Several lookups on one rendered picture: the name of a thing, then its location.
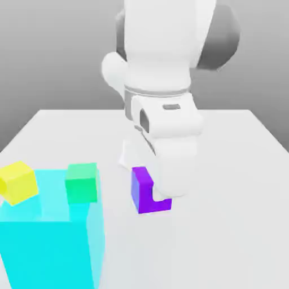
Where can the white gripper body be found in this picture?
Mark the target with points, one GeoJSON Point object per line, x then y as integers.
{"type": "Point", "coordinates": [176, 162]}

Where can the small purple cube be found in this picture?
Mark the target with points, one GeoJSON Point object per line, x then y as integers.
{"type": "Point", "coordinates": [144, 198]}

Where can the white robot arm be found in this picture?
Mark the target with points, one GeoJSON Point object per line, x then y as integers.
{"type": "Point", "coordinates": [158, 45]}

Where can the small green cube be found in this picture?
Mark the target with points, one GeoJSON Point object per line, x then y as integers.
{"type": "Point", "coordinates": [81, 188]}

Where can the small yellow cube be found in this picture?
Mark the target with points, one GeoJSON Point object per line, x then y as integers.
{"type": "Point", "coordinates": [19, 182]}

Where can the large cyan box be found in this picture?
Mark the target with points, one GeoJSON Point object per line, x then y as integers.
{"type": "Point", "coordinates": [43, 252]}

